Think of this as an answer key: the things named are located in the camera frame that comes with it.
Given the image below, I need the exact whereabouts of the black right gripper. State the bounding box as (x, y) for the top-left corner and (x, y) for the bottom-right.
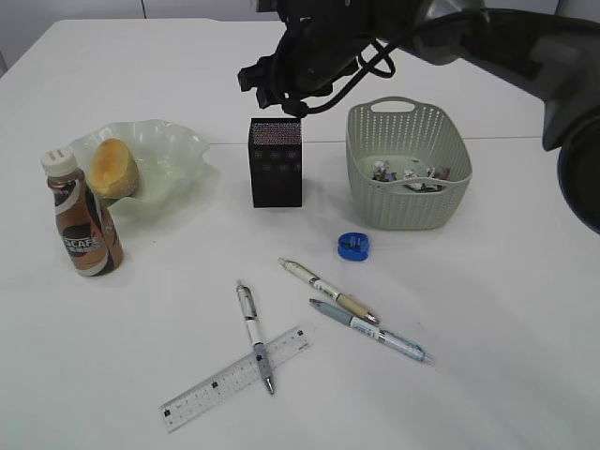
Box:
(237, 18), (361, 111)

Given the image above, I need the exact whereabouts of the small paper ball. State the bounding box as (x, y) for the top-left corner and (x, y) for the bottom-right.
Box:
(372, 160), (398, 183)

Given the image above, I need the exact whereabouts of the large paper ball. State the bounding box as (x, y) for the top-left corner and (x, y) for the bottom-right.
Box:
(403, 166), (450, 193)

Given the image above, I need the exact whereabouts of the yellow bread loaf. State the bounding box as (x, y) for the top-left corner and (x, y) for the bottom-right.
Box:
(88, 138), (140, 200)

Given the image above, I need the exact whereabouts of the brown coffee bottle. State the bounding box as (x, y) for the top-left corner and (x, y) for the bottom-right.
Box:
(41, 149), (124, 277)

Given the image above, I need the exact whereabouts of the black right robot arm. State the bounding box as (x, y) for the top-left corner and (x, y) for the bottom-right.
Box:
(238, 1), (599, 230)

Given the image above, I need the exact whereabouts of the black mesh pen holder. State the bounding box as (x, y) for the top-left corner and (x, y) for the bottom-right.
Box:
(247, 118), (303, 208)

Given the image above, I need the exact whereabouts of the green plastic basket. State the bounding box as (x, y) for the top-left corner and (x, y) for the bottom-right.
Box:
(346, 97), (473, 231)

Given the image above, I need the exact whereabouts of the blue pencil sharpener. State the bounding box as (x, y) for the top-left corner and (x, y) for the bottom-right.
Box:
(337, 232), (370, 262)

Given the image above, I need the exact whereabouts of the beige grip pen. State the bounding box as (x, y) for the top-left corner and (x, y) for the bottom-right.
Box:
(277, 258), (381, 324)

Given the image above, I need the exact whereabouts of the white grey pen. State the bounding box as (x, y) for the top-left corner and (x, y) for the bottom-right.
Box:
(236, 279), (275, 396)

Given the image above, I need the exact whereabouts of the translucent green wavy bowl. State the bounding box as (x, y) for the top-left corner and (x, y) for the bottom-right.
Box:
(67, 119), (210, 218)

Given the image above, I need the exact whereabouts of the clear plastic ruler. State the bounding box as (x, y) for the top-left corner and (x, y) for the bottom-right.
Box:
(159, 324), (313, 433)

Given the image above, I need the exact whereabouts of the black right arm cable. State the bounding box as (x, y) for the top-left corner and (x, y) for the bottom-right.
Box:
(278, 37), (398, 118)

